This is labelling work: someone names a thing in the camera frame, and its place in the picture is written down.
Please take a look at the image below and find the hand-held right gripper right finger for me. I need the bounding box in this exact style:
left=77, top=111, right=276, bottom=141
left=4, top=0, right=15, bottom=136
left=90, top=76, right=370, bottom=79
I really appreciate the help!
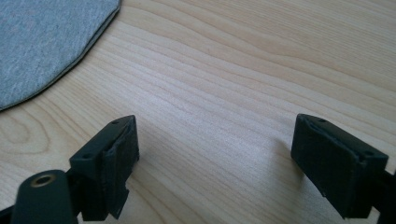
left=290, top=113, right=389, bottom=219

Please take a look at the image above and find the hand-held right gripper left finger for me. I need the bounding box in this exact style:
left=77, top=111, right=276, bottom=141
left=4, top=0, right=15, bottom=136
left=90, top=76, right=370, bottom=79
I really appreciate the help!
left=68, top=114, right=140, bottom=222

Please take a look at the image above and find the grey cloth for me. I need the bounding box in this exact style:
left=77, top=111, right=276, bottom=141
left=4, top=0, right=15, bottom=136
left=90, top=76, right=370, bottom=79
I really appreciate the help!
left=0, top=0, right=122, bottom=112

